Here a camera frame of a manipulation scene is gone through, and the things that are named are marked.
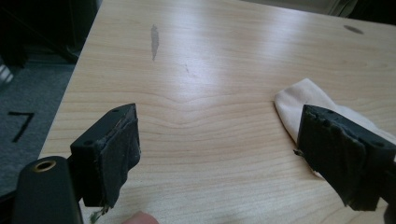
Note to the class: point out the pale curtain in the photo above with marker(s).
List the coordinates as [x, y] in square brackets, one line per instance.
[342, 6]

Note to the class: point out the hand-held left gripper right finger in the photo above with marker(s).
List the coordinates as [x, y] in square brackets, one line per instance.
[339, 155]

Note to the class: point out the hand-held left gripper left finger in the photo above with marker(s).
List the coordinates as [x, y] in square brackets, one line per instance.
[102, 161]

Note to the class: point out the dark furniture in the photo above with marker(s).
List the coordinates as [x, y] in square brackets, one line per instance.
[46, 25]

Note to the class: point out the white cloth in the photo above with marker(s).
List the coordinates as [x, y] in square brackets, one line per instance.
[299, 101]

